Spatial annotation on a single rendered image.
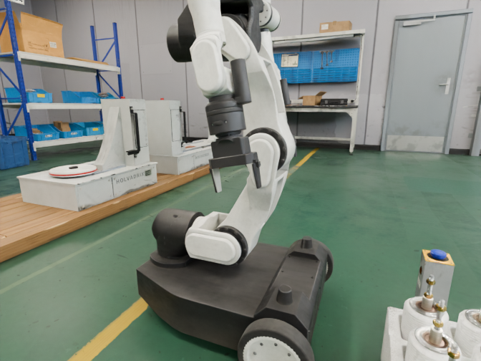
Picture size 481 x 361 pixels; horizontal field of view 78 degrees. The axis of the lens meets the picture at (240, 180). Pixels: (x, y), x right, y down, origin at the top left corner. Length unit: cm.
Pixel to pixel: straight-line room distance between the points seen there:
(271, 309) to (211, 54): 65
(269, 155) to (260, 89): 19
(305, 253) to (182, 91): 589
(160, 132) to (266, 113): 224
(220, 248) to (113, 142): 174
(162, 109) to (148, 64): 433
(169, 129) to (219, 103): 232
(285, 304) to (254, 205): 30
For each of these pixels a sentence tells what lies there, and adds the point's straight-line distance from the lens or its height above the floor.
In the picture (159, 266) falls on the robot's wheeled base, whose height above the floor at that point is 17.
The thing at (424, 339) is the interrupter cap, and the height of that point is 25.
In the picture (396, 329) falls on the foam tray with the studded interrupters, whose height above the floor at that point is 18.
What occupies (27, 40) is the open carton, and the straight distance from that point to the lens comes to 530.
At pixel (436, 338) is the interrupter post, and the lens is 82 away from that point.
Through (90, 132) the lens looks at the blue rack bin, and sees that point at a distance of 572.
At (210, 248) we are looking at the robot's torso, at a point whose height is 28.
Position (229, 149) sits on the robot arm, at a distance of 68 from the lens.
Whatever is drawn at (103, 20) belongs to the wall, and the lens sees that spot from 824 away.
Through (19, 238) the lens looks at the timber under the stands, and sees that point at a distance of 193.
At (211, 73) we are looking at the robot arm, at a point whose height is 81.
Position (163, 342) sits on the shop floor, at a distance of 112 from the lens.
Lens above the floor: 74
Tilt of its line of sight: 14 degrees down
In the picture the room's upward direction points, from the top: straight up
